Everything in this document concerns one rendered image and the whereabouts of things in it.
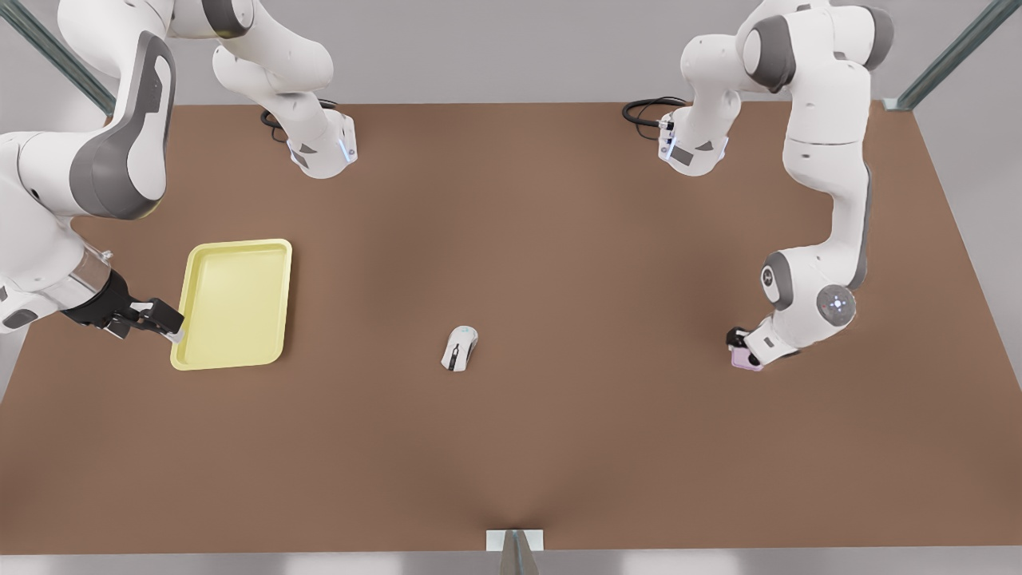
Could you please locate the yellow plastic tray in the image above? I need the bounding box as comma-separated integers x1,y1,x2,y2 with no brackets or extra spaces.
170,239,293,372

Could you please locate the white computer mouse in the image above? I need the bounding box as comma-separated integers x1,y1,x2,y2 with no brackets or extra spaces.
441,325,480,373

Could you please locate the black cable loop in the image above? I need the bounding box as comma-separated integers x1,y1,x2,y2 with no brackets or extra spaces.
261,98,339,145
622,97,691,141

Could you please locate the silver frame post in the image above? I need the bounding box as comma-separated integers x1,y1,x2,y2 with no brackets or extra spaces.
883,0,1022,112
0,0,117,117
486,529,545,575

